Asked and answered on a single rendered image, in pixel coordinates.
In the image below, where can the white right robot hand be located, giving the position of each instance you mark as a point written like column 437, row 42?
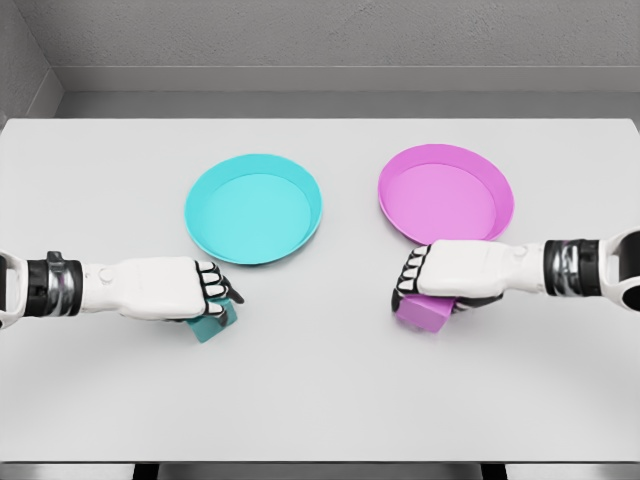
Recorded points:
column 465, row 270

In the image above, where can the pink round plate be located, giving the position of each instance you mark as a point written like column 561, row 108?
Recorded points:
column 445, row 195

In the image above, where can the cyan block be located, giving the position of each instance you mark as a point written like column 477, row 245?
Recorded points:
column 210, row 327

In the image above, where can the pink block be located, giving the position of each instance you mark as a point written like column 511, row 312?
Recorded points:
column 422, row 314

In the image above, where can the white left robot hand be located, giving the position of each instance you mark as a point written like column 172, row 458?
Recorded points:
column 160, row 285

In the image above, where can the cyan round plate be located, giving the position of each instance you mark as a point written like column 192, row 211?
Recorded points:
column 254, row 208

